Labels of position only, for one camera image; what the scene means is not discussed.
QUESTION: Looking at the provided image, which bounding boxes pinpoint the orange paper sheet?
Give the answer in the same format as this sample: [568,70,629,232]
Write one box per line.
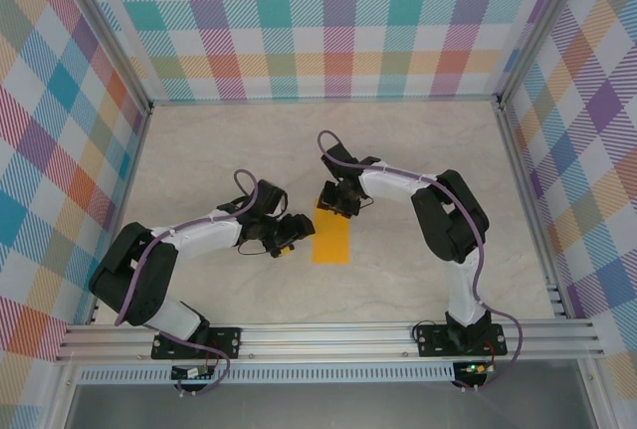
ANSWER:
[311,197,352,266]

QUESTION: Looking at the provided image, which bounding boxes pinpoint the grey metal sheet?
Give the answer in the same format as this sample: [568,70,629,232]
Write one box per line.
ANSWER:
[64,382,598,429]

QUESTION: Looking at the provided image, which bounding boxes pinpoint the wide slotted aluminium beam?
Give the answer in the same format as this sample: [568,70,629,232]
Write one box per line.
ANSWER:
[54,322,606,363]

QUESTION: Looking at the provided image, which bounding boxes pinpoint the left gripper thin black cable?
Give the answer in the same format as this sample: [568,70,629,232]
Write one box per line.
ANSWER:
[237,238,268,257]

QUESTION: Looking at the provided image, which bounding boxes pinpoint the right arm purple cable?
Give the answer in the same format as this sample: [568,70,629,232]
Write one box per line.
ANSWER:
[317,129,524,393]

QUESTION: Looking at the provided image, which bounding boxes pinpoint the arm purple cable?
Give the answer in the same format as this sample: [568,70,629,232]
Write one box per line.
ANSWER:
[317,129,524,393]
[113,168,263,398]

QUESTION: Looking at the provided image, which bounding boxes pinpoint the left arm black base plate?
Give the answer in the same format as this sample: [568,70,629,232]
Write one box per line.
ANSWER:
[151,324,244,360]

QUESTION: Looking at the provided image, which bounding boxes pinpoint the perforated metal cable tray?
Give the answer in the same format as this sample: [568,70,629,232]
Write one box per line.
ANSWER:
[77,366,457,384]

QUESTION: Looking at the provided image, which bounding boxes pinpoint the aluminium frame rail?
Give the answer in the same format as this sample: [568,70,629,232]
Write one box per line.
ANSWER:
[495,100,571,321]
[87,103,153,325]

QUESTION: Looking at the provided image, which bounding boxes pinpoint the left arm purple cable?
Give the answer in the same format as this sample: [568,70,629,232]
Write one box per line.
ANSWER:
[113,168,263,398]

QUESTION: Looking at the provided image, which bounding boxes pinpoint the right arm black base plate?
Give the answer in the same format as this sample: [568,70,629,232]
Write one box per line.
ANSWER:
[416,322,509,358]

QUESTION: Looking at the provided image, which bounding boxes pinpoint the small slotted metal bracket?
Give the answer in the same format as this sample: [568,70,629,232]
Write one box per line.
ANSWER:
[545,283,567,320]

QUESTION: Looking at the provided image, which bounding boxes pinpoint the aluminium frame post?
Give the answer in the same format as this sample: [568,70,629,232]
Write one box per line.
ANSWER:
[59,0,153,116]
[497,0,593,111]

